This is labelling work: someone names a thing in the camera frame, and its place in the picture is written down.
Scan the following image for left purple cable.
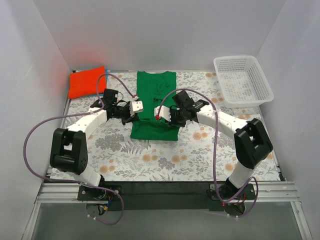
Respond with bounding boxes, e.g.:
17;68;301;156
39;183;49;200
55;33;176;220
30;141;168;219
23;73;125;226

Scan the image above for aluminium rail frame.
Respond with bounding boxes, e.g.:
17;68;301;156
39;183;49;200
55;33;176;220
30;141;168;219
23;181;312;240

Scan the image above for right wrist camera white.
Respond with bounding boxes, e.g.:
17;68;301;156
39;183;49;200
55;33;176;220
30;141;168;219
154;105;171;122

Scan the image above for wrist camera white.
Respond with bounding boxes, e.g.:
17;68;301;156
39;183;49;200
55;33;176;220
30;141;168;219
129;100;144;115
154;105;171;122

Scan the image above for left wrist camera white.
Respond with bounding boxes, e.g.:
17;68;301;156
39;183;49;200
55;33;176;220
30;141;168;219
129;100;144;115

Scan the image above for green t shirt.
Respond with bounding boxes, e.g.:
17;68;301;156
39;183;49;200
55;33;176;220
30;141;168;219
130;71;179;141

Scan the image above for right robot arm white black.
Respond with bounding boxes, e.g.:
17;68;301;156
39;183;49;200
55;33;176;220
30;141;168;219
154;88;273;196

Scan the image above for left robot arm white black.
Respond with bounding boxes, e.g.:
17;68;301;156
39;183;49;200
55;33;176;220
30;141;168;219
50;89;144;187

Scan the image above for white plastic basket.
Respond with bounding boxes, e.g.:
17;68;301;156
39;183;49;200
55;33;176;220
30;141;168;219
213;55;274;108

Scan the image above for folded blue t shirt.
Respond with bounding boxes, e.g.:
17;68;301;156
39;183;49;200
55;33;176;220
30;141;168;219
96;66;108;95

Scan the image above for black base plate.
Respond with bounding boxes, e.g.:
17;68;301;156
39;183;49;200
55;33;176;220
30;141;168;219
77;181;256;212

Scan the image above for folded orange t shirt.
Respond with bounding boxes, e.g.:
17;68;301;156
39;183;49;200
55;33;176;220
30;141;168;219
68;66;106;99

